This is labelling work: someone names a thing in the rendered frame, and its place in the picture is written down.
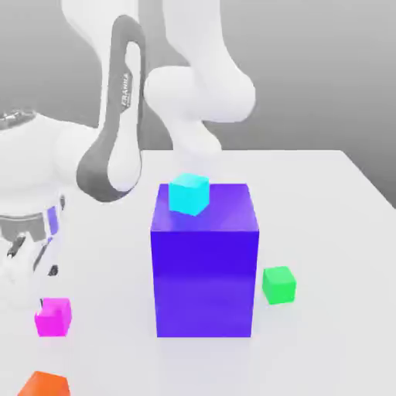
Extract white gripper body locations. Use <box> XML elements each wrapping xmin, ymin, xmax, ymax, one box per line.
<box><xmin>0</xmin><ymin>236</ymin><xmax>64</xmax><ymax>312</ymax></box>

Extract small magenta cube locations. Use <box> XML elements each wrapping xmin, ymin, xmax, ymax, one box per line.
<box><xmin>34</xmin><ymin>297</ymin><xmax>73</xmax><ymax>338</ymax></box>

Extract small orange cube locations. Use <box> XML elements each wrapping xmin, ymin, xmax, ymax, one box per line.
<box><xmin>16</xmin><ymin>370</ymin><xmax>72</xmax><ymax>396</ymax></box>

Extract small cyan cube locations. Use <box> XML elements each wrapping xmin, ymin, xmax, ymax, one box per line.
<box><xmin>168</xmin><ymin>172</ymin><xmax>211</xmax><ymax>217</ymax></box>

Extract small green cube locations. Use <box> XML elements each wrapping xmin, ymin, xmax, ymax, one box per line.
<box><xmin>261</xmin><ymin>265</ymin><xmax>297</xmax><ymax>306</ymax></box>

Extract large purple box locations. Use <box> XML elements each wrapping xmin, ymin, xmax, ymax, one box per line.
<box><xmin>150</xmin><ymin>183</ymin><xmax>260</xmax><ymax>339</ymax></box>

